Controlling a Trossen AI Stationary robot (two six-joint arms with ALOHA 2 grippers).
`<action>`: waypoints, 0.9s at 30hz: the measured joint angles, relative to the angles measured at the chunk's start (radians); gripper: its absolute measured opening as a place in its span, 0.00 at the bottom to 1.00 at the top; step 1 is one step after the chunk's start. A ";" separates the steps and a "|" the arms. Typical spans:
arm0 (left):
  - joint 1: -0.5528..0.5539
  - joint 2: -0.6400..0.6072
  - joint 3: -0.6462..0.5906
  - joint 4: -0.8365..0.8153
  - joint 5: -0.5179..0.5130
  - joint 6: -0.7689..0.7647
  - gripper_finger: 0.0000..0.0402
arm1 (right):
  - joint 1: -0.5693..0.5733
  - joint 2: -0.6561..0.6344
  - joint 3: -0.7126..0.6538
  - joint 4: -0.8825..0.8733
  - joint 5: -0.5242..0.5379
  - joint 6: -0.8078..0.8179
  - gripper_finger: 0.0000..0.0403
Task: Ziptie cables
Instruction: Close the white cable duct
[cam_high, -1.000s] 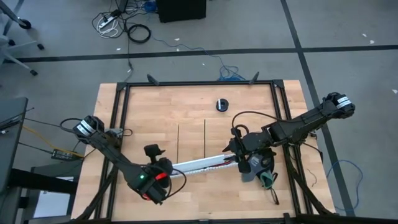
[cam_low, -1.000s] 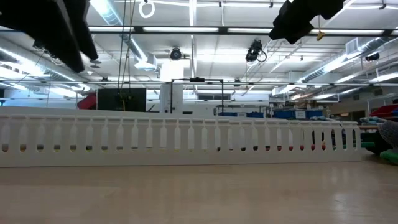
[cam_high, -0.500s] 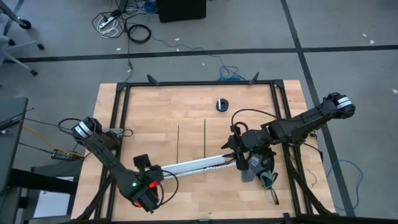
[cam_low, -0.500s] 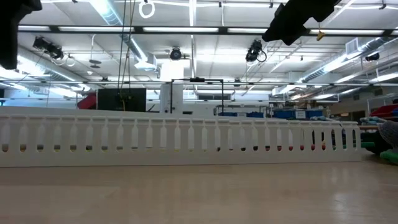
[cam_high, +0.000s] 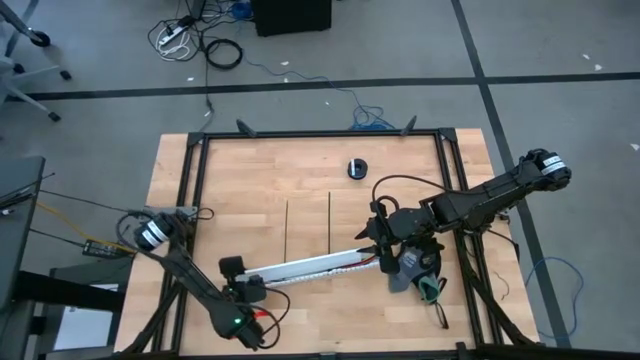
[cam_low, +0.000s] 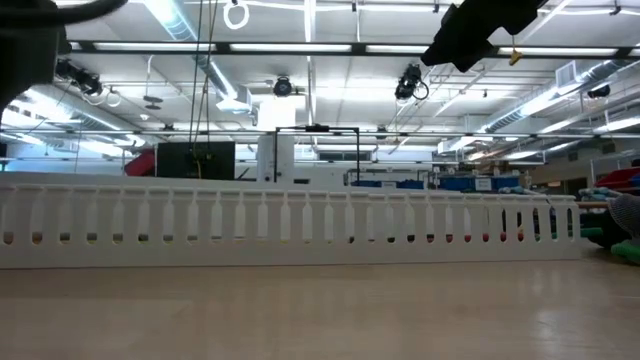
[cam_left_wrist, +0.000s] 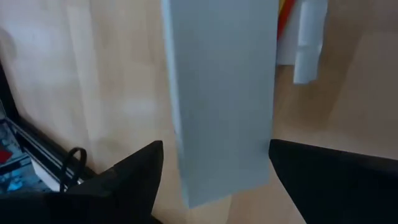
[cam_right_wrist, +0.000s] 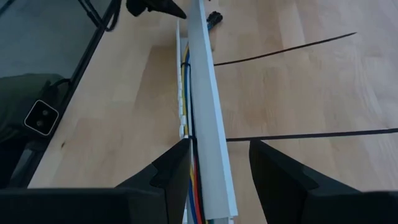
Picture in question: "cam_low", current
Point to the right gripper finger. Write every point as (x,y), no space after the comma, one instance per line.
(452,42)
(475,57)

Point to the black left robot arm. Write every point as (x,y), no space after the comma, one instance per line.
(25,50)

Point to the small black mounted speaker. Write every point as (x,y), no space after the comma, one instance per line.
(599,91)

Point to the long shelf of blue bins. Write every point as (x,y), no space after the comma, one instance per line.
(455,183)

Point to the pale blue foam roll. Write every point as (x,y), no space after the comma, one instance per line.
(522,191)
(597,193)

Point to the long overhead light bar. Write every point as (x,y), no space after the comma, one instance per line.
(300,48)

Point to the metal shelf with blue bins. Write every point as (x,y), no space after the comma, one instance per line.
(365,183)

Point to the red storage bin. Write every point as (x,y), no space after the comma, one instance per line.
(612,179)

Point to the white square building column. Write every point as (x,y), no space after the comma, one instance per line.
(267,160)

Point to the black square panel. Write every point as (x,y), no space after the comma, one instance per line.
(175,160)

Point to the rack of red bins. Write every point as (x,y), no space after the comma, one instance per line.
(142,165)

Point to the black background rig frame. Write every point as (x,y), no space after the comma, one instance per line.
(357,160)

